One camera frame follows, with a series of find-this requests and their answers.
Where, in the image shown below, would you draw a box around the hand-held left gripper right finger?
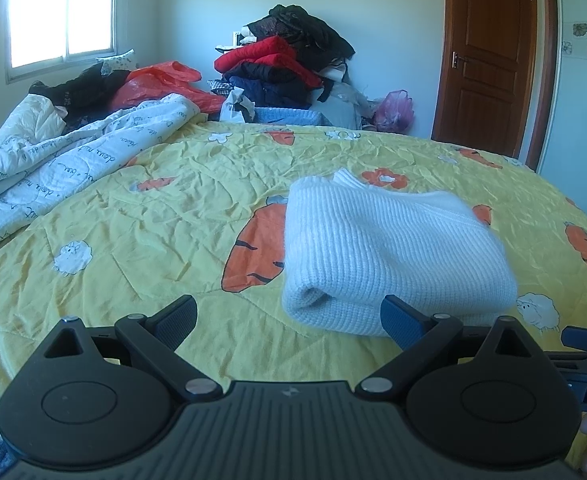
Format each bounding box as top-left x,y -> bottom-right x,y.
356,295 -> 549,401

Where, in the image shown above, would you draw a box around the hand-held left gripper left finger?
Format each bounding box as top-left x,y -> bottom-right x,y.
23,295 -> 222,402

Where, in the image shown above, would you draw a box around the white knit sweater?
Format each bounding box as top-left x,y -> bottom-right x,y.
280,168 -> 519,337

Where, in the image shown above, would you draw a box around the grey white crumpled clothes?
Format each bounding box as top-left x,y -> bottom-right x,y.
317,59 -> 385,132

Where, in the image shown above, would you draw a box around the yellow carrot print bedspread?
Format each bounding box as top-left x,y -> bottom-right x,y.
0,120 -> 587,463

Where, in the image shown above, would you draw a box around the white printed quilt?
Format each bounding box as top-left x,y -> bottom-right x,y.
0,92 -> 210,262

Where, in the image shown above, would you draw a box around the pink plastic bag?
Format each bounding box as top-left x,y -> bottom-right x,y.
374,89 -> 416,134

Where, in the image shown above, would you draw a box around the white plastic bag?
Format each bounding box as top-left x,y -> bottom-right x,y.
218,87 -> 259,124

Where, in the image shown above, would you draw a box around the light blue knit cloth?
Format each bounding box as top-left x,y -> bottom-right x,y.
252,106 -> 331,127

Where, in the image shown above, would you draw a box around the red plastic bag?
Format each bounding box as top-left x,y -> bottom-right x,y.
107,61 -> 227,114

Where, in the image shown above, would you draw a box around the black clothing heap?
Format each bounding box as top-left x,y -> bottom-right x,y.
27,62 -> 132,129

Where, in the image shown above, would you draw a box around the navy jacket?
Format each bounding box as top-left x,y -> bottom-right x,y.
222,62 -> 320,110

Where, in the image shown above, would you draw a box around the floral pillow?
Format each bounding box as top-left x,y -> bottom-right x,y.
94,48 -> 137,73

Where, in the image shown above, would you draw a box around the red jacket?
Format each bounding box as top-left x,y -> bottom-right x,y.
213,35 -> 325,91

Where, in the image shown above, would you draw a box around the brown wooden door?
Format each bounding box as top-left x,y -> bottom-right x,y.
431,0 -> 540,159

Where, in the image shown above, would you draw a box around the black garment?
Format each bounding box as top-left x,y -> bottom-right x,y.
244,3 -> 357,69

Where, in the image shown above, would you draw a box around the window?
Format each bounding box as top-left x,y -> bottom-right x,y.
4,0 -> 130,87

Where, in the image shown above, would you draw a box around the brown door frame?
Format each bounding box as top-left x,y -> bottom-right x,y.
525,0 -> 560,172

